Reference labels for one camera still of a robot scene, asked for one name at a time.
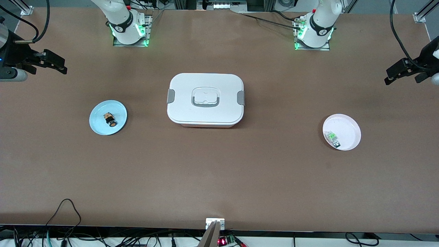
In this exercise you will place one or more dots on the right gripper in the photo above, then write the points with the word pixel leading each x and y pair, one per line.
pixel 16 55

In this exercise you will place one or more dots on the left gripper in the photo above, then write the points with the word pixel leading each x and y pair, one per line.
pixel 424 59

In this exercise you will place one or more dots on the orange switch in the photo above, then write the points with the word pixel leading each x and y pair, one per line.
pixel 110 119

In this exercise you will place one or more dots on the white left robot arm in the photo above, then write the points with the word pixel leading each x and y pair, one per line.
pixel 319 24

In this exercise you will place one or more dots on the white lidded storage box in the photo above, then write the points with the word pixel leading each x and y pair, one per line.
pixel 205 113

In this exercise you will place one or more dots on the light blue plate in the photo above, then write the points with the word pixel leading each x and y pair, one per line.
pixel 99 123

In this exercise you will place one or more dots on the white round plate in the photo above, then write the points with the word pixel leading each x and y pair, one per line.
pixel 348 128

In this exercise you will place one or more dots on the circuit board with red light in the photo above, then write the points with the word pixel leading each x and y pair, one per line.
pixel 226 240

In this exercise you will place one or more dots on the aluminium frame post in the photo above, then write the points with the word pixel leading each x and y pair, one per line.
pixel 420 17
pixel 25 9

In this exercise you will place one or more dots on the green switch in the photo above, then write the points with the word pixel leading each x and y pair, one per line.
pixel 332 138

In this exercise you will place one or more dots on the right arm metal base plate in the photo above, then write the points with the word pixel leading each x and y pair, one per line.
pixel 148 27

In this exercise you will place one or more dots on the metal frame with light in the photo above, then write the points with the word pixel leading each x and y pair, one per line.
pixel 223 6

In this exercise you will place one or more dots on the small metal bracket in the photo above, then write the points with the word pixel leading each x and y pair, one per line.
pixel 209 223

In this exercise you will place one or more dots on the aluminium camera mount bar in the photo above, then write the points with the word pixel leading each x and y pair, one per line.
pixel 211 236

